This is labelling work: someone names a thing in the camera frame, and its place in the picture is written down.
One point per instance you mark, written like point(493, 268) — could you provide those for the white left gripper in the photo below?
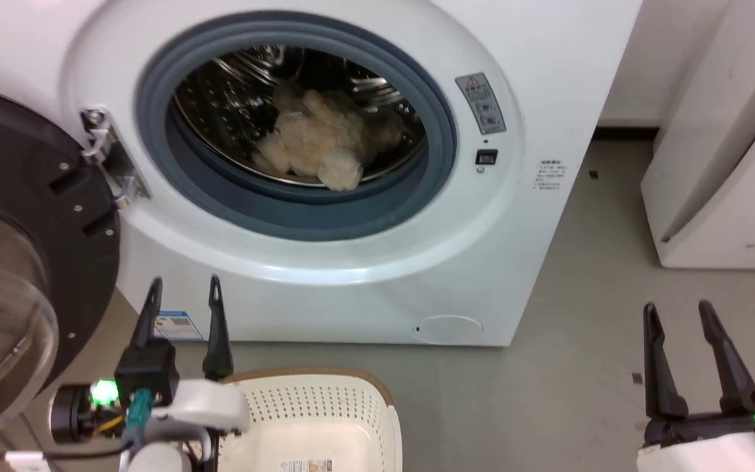
point(210, 405)

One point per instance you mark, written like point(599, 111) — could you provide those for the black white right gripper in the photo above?
point(705, 449)

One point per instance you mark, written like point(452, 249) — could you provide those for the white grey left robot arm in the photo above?
point(154, 459)

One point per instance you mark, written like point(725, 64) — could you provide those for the cream perforated laundry basket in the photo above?
point(325, 419)

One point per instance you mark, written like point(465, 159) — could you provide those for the printed label inside basket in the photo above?
point(307, 466)

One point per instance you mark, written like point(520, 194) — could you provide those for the black washing machine door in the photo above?
point(17, 216)

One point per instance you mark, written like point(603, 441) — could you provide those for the beige plush toy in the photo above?
point(315, 141)

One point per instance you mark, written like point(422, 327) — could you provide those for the steel washing machine drum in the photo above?
point(233, 98)

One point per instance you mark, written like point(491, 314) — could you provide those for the white front-load washing machine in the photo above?
point(535, 78)

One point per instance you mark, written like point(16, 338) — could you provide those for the blue energy label sticker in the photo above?
point(177, 326)

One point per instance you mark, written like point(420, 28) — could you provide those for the black cylinder with green light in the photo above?
point(79, 412)

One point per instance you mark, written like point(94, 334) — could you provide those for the grey rubber door gasket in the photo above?
point(299, 206)

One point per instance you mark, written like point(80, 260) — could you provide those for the metal door hinge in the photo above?
point(107, 154)

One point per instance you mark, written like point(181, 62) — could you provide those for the white cabinet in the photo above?
point(731, 164)

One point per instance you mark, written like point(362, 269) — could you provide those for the round filter cover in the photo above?
point(448, 329)

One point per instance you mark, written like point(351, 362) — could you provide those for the grey warning sticker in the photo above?
point(481, 103)

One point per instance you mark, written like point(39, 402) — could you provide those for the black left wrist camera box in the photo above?
point(147, 372)

